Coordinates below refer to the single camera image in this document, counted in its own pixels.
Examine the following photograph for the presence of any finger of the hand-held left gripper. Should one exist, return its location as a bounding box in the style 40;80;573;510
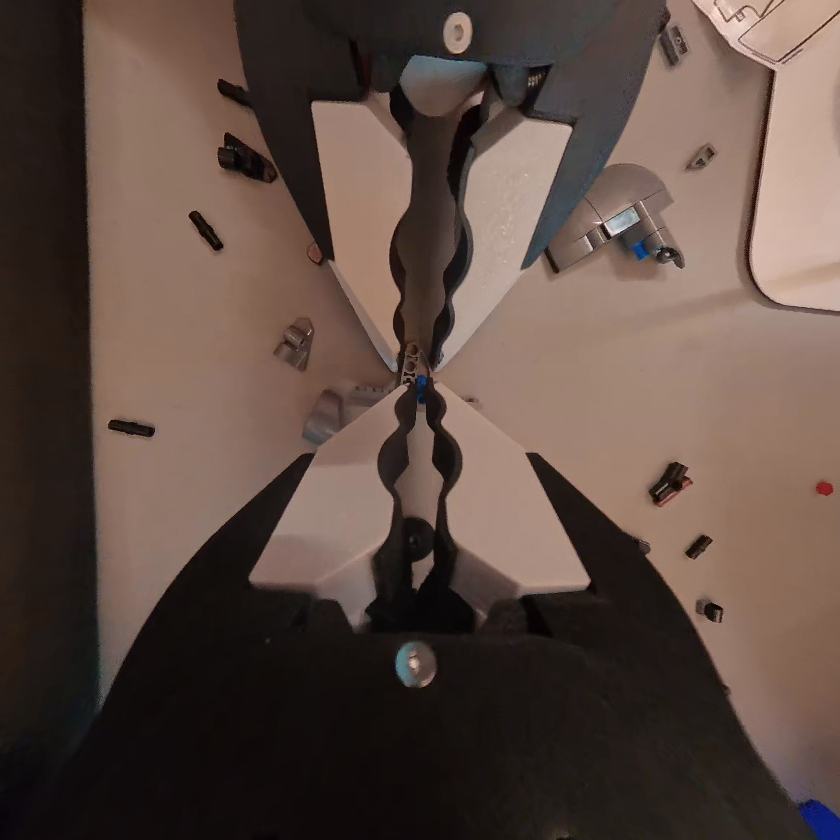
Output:
311;97;414;370
430;108;574;367

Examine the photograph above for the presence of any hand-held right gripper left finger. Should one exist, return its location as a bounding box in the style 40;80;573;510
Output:
248;381;421;621

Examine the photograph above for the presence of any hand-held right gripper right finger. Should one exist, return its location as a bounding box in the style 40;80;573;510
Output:
425;381;593;619

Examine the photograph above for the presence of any grey curved brick assembly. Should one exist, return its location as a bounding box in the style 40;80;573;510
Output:
545;163;685;275

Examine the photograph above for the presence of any dark grey triangular beam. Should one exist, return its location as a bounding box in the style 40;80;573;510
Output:
397;341;431;388

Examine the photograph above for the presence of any silver curved panel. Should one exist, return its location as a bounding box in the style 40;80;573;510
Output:
302;384;389;442

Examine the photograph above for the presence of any black wedge connector piece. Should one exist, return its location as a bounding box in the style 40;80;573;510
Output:
217;133;278;183

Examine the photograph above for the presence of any small dark grey plate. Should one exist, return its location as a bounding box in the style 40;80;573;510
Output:
658;23;693;67

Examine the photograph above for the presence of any black and brown connector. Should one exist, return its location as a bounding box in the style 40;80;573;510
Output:
648;462;694;509

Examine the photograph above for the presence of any grey angled connector piece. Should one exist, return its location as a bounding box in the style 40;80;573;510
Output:
273;318;315;371

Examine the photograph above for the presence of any white sticker sheet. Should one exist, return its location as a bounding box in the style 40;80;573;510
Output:
692;0;840;72

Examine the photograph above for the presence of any black perforated mat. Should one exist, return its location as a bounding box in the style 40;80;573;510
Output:
0;0;99;723

